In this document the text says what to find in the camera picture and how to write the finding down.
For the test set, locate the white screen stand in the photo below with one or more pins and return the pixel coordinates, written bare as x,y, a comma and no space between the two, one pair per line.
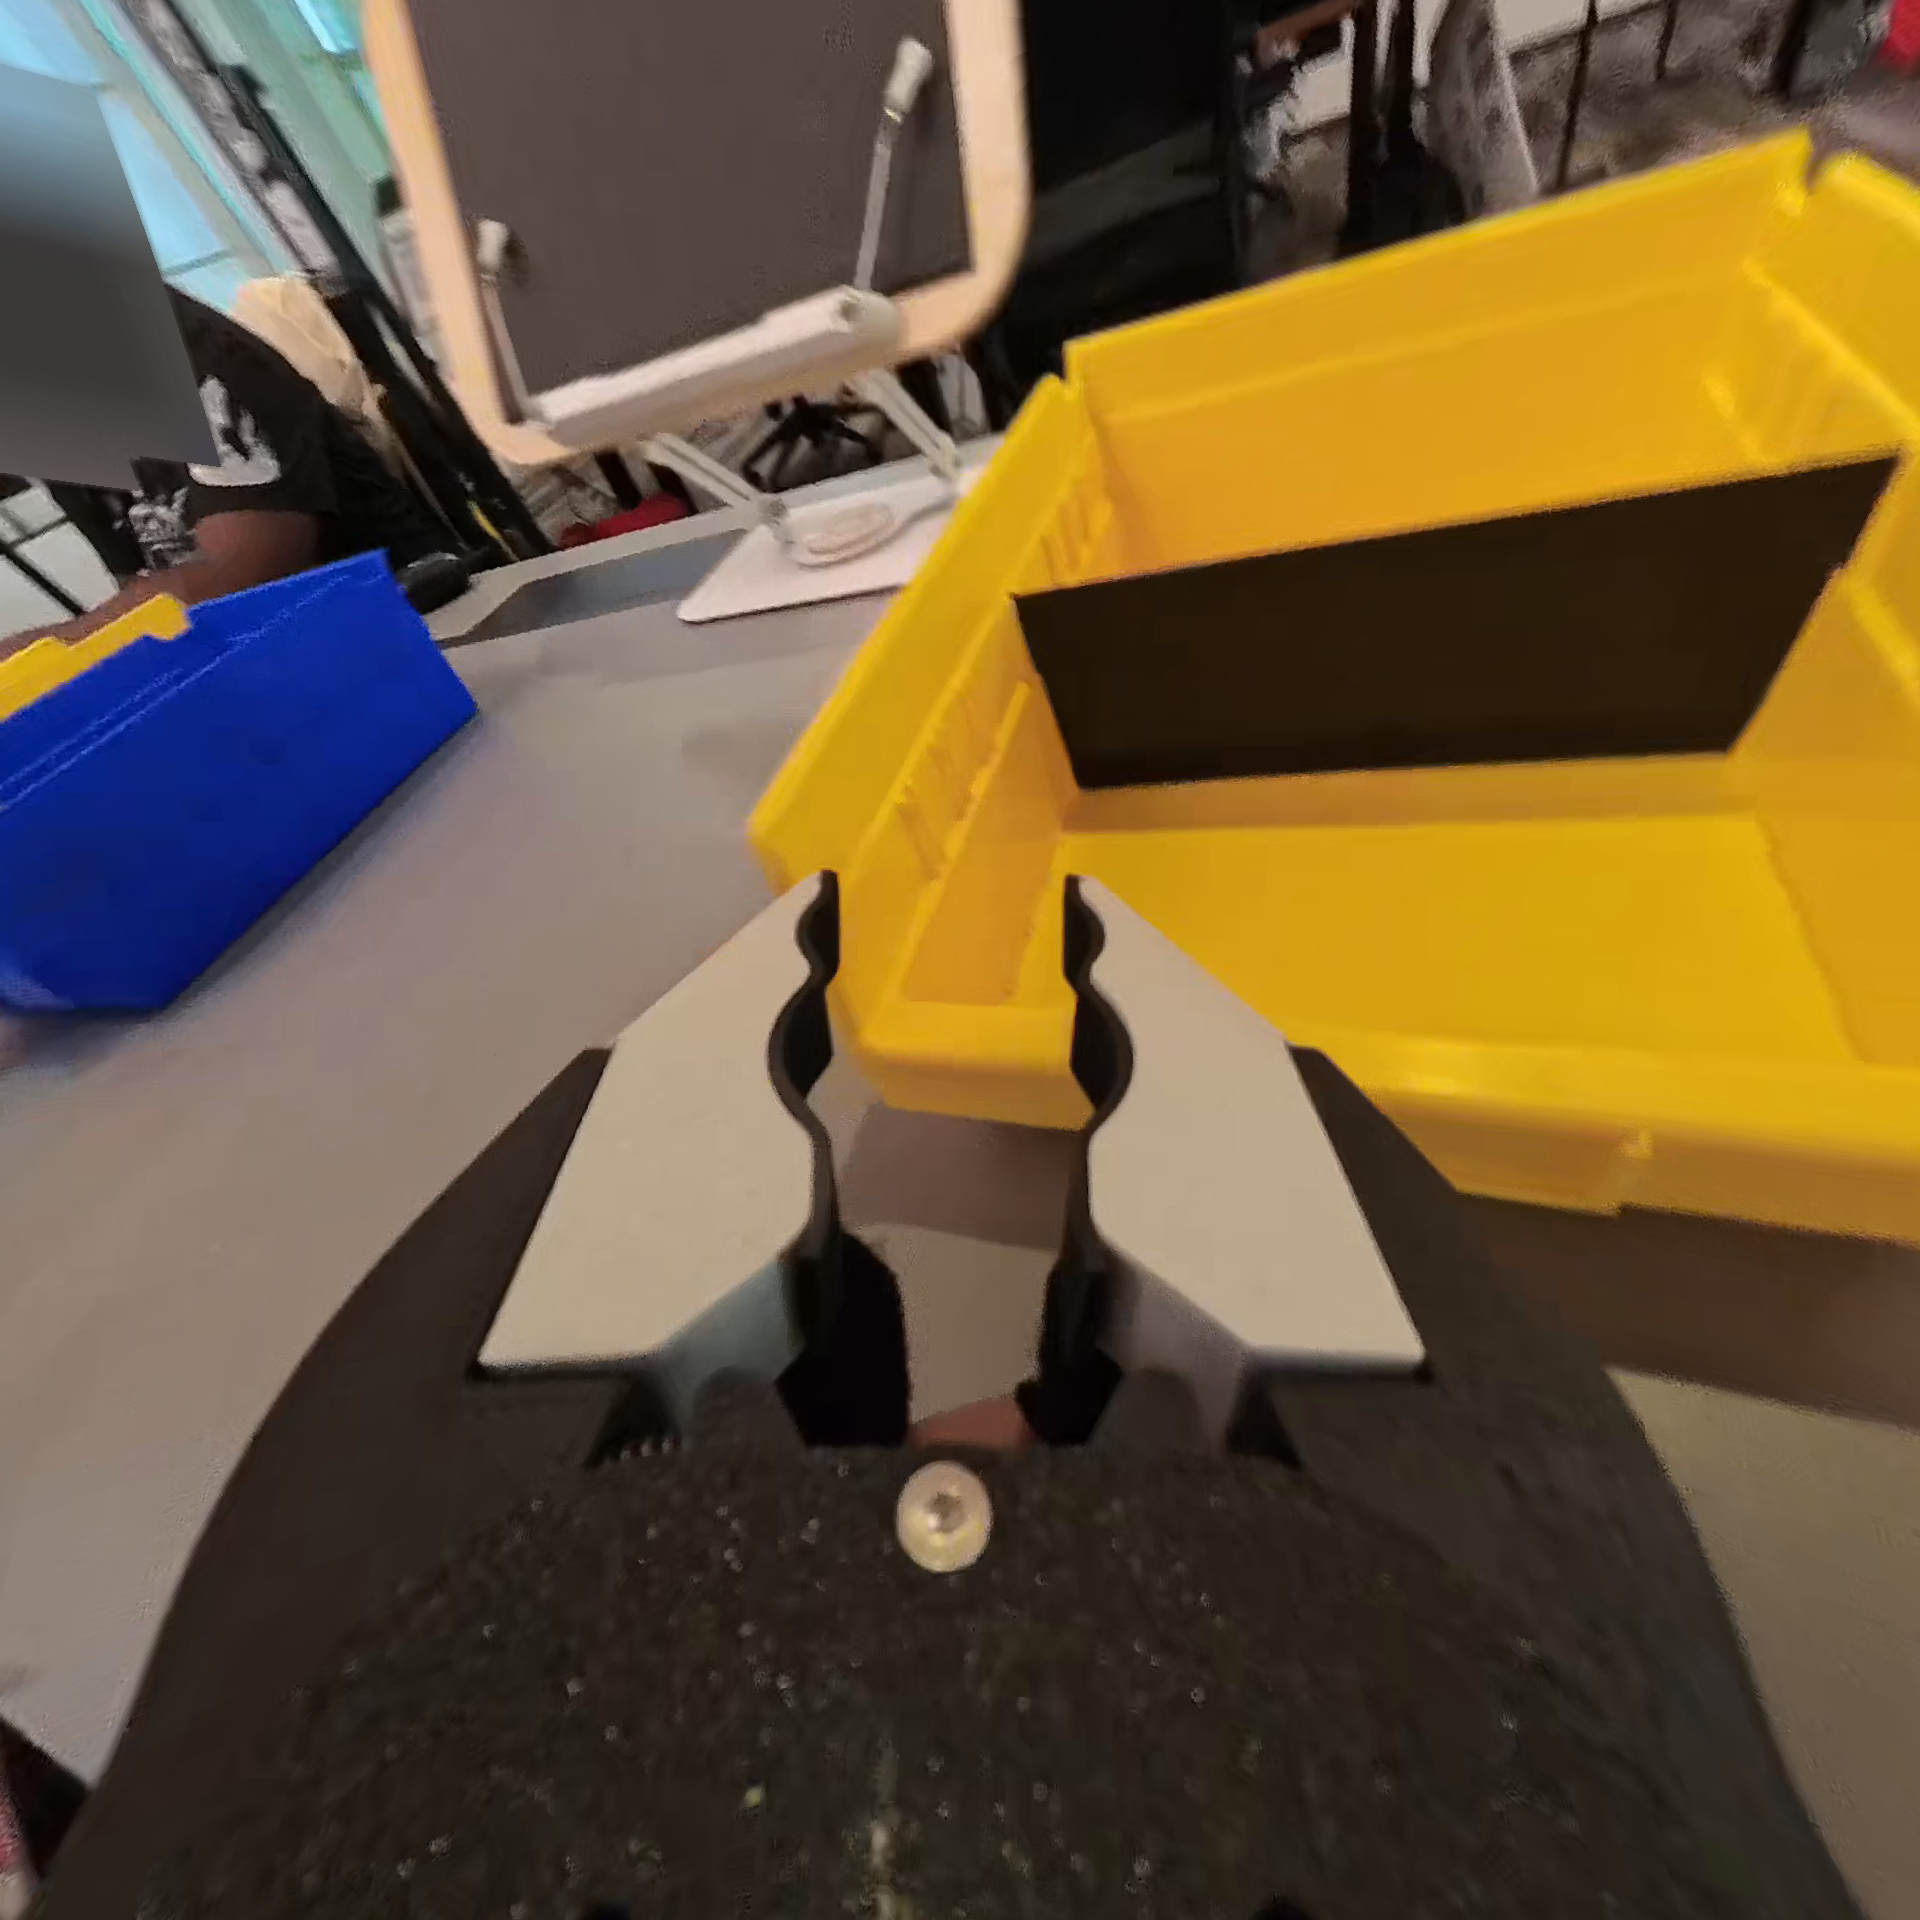
751,592

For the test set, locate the grey desk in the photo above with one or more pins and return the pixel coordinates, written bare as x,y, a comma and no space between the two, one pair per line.
450,901

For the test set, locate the yellow plastic bin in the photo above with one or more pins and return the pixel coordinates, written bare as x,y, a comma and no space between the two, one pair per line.
1424,930
90,653

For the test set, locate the blue plastic bin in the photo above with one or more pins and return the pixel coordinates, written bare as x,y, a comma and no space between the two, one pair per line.
224,796

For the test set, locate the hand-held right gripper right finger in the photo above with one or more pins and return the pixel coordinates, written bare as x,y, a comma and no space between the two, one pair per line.
1244,1200

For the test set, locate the black bin divider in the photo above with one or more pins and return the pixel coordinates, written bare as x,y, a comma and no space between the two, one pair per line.
1424,646

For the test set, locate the wood-framed black screen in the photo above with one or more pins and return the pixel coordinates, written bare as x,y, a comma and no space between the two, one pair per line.
674,150

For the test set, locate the cream jacket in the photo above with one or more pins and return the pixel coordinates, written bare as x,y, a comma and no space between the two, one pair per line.
299,324

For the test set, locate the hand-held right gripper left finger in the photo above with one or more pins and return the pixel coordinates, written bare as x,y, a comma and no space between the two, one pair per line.
662,1200

